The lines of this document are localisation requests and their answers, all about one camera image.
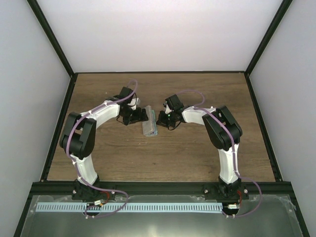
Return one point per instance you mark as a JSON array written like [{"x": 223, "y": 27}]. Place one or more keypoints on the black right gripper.
[{"x": 161, "y": 121}]

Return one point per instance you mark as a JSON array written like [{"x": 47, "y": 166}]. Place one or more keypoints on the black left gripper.
[{"x": 140, "y": 116}]

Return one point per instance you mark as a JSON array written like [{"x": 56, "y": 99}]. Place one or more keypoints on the grey sunglasses case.
[{"x": 149, "y": 127}]

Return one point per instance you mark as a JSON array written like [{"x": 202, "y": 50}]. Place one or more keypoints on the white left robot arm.
[{"x": 79, "y": 133}]

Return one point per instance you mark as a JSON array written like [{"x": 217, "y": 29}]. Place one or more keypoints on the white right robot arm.
[{"x": 224, "y": 133}]

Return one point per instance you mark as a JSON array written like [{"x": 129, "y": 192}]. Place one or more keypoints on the light blue slotted cable duct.
[{"x": 131, "y": 207}]

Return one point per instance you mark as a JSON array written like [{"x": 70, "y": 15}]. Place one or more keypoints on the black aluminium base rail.
[{"x": 210, "y": 191}]

